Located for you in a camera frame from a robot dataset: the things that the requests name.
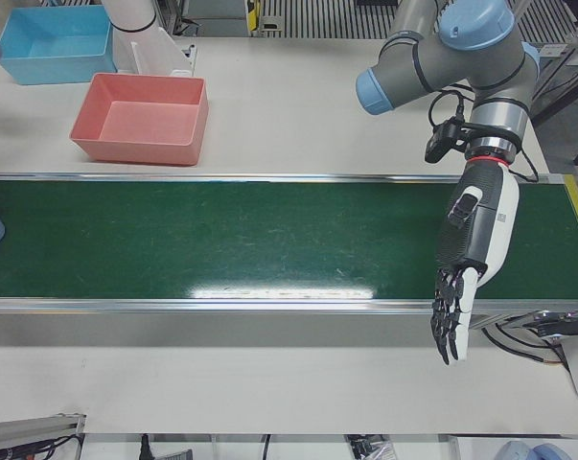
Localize robot hand black white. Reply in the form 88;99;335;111
429;157;520;369

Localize pink plastic box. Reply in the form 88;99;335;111
69;72;210;168

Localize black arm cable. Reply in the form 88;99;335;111
427;88;542;186

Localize small bag of parts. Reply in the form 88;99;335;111
344;433;399;460

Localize black cable bundle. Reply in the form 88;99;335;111
479;319;573;371

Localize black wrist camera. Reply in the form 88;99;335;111
423;119;465;166

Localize light blue plastic box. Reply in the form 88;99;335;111
0;4;118;86

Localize light blue headphones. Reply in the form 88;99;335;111
500;439;576;460

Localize green belt conveyor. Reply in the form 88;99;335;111
0;172;578;332

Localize aluminium extrusion bar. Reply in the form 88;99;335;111
0;412;87;460

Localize white pedestal stand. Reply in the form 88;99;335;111
100;0;197;78

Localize yellow black bracket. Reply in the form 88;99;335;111
243;0;266;35

